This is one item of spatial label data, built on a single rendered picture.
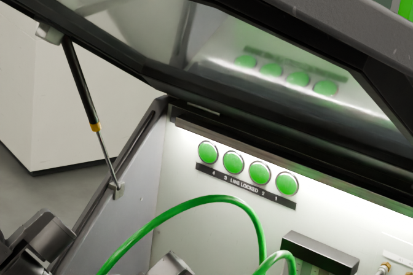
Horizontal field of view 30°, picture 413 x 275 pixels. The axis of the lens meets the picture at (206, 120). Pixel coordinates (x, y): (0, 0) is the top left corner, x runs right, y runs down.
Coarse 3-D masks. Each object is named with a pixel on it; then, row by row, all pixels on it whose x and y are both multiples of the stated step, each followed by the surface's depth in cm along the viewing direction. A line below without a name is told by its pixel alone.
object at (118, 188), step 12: (72, 48) 127; (72, 60) 128; (72, 72) 130; (84, 84) 132; (84, 96) 134; (84, 108) 136; (96, 120) 138; (96, 132) 140; (108, 156) 145; (120, 192) 152
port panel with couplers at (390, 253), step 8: (384, 240) 137; (392, 240) 137; (400, 240) 136; (384, 248) 138; (392, 248) 137; (400, 248) 136; (408, 248) 135; (376, 256) 139; (384, 256) 138; (392, 256) 137; (400, 256) 136; (408, 256) 136; (376, 264) 140; (384, 264) 138; (392, 264) 138; (400, 264) 137; (408, 264) 136; (376, 272) 140; (384, 272) 136; (392, 272) 138; (400, 272) 137; (408, 272) 136
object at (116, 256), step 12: (180, 204) 126; (192, 204) 126; (240, 204) 133; (168, 216) 124; (252, 216) 136; (144, 228) 123; (132, 240) 122; (264, 240) 140; (120, 252) 122; (264, 252) 141; (108, 264) 121
